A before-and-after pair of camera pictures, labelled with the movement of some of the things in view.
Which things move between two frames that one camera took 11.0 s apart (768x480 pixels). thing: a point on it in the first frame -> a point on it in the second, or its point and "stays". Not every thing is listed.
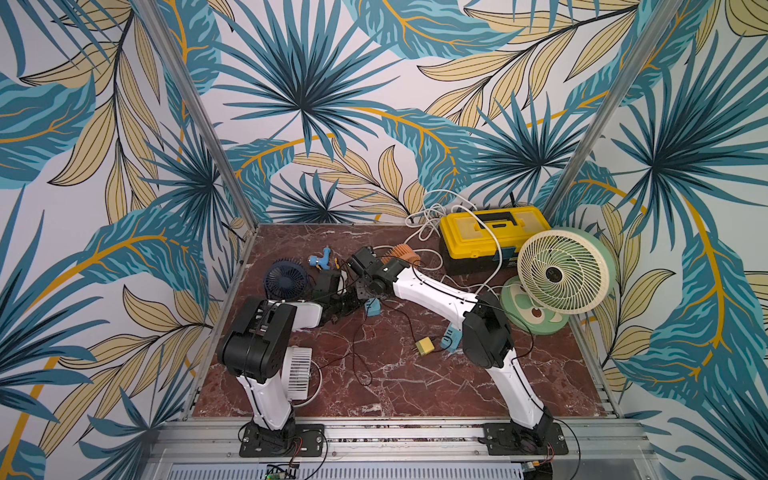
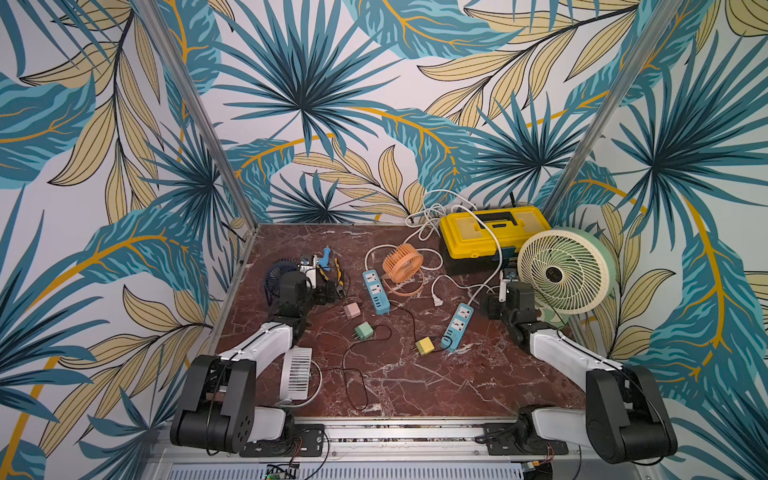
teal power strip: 452,338 stays
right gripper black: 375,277 -> 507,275
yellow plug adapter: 424,346 stays
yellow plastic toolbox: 469,247 stays
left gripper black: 354,302 -> 321,297
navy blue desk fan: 286,279 stays
